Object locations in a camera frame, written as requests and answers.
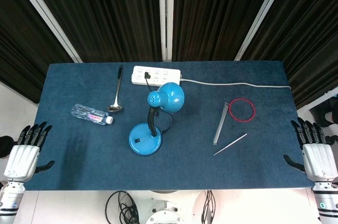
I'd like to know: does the white curtain frame post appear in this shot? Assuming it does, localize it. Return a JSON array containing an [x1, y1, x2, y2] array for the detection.
[[7, 0, 83, 63], [234, 0, 292, 61], [158, 0, 175, 62]]

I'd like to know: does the blue table cloth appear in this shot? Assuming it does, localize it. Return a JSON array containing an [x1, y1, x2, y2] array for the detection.
[[24, 61, 314, 191]]

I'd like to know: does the grey power strip cable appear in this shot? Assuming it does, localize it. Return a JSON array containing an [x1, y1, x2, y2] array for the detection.
[[180, 78, 292, 89]]

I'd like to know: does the metal ladle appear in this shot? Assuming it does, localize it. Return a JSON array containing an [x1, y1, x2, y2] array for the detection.
[[106, 65, 124, 113]]

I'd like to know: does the thin metal rod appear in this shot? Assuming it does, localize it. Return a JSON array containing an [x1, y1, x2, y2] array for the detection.
[[213, 133, 248, 156]]

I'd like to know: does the white power strip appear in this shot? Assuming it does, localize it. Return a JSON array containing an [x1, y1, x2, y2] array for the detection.
[[131, 66, 183, 86]]

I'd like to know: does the blue desk lamp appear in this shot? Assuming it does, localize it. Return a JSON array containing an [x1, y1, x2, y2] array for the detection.
[[128, 82, 185, 156]]

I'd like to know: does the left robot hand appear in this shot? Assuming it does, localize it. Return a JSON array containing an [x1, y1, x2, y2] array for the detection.
[[3, 121, 55, 182]]

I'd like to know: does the clear plastic tube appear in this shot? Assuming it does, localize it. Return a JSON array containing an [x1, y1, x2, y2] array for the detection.
[[213, 102, 229, 146]]

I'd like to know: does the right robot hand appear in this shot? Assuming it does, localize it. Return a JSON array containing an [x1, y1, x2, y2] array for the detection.
[[283, 117, 338, 182]]

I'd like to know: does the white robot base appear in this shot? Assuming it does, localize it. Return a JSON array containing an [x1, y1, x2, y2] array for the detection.
[[145, 199, 183, 224]]

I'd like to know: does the black cable bundle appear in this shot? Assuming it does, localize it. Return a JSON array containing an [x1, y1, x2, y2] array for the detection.
[[105, 190, 140, 224]]

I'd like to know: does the clear plastic water bottle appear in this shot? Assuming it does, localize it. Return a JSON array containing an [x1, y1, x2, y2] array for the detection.
[[71, 104, 114, 125]]

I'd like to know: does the red ring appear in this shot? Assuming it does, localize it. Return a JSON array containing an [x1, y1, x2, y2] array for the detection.
[[228, 98, 256, 123]]

